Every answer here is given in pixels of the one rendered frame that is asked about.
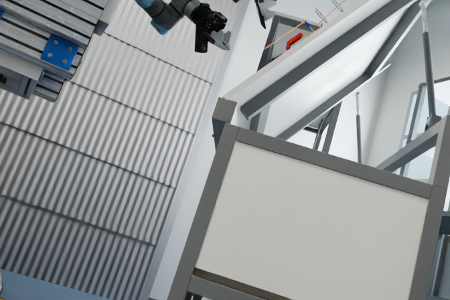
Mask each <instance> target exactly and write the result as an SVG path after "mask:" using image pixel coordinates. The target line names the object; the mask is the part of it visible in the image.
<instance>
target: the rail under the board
mask: <svg viewBox="0 0 450 300"><path fill-rule="evenodd" d="M237 106H238V103H237V102H235V101H233V100H226V99H225V98H222V97H218V100H217V103H216V106H215V108H214V112H213V114H212V126H213V133H214V144H215V150H216V149H217V146H218V143H219V140H220V137H221V134H222V131H223V128H224V125H225V123H229V124H231V125H236V120H237Z"/></svg>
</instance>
